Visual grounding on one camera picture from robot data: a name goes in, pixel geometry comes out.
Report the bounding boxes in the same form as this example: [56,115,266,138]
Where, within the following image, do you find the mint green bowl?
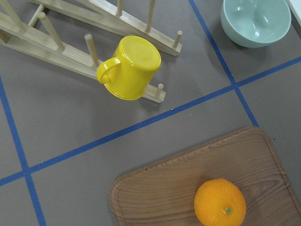
[221,0,291,48]

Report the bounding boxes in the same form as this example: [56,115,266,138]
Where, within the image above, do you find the yellow mug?
[96,35,161,100]

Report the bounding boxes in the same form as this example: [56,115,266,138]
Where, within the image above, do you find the wooden dish rack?
[0,0,183,104]

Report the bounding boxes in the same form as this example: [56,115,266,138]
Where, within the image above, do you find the orange fruit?
[194,179,246,226]

